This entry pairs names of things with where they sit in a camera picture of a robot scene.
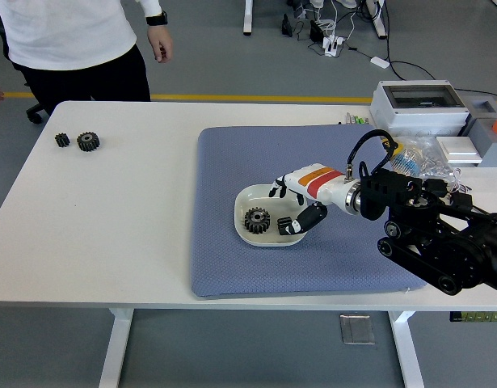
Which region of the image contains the grey electrical enclosure box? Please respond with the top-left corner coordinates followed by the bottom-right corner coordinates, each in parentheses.
top-left (370, 79), bottom-right (470, 137)

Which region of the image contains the white table leg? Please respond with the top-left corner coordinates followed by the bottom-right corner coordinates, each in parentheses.
top-left (98, 309), bottom-right (135, 388)
top-left (387, 310), bottom-right (426, 388)

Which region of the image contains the clear plastic parts bag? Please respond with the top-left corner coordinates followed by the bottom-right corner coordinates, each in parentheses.
top-left (391, 136), bottom-right (463, 183)

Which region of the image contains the blue-grey quilted mat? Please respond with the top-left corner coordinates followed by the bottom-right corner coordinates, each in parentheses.
top-left (190, 124), bottom-right (430, 300)

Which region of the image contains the metal floor plate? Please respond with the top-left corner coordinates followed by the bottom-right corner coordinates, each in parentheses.
top-left (339, 314), bottom-right (376, 346)

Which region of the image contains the black floor cable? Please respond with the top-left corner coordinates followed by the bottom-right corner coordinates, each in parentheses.
top-left (383, 0), bottom-right (439, 82)

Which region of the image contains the black office chair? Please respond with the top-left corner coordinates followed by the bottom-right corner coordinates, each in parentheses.
top-left (0, 7), bottom-right (51, 124)

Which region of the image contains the white red wire bundle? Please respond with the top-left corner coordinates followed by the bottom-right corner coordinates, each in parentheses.
top-left (449, 167), bottom-right (472, 195)

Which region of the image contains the white switch plate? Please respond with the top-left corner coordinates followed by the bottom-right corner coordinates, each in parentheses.
top-left (436, 136), bottom-right (483, 165)

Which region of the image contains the white square dish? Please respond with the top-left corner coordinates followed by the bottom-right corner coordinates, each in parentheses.
top-left (234, 183), bottom-right (314, 248)

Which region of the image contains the person's left hand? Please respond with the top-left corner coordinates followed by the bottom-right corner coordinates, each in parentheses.
top-left (146, 26), bottom-right (175, 64)

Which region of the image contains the person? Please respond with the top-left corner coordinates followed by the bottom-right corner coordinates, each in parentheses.
top-left (0, 0), bottom-right (175, 116)

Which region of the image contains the grey block housing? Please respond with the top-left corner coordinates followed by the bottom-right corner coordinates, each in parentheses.
top-left (460, 95), bottom-right (497, 169)

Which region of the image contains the black floor power box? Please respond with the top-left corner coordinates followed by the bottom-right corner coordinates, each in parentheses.
top-left (310, 19), bottom-right (326, 44)

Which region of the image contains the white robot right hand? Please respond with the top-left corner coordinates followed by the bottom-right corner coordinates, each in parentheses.
top-left (267, 162), bottom-right (359, 236)

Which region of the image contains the large black gear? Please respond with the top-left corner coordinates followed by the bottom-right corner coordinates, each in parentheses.
top-left (76, 131), bottom-right (101, 154)
top-left (243, 207), bottom-right (272, 234)

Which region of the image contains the white power strip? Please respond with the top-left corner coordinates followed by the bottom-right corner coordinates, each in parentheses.
top-left (321, 35), bottom-right (346, 57)

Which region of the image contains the black table control panel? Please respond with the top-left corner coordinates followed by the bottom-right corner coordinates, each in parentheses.
top-left (449, 311), bottom-right (497, 323)

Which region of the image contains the white background desk leg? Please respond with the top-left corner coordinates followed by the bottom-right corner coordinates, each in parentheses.
top-left (364, 0), bottom-right (389, 40)
top-left (242, 0), bottom-right (255, 36)

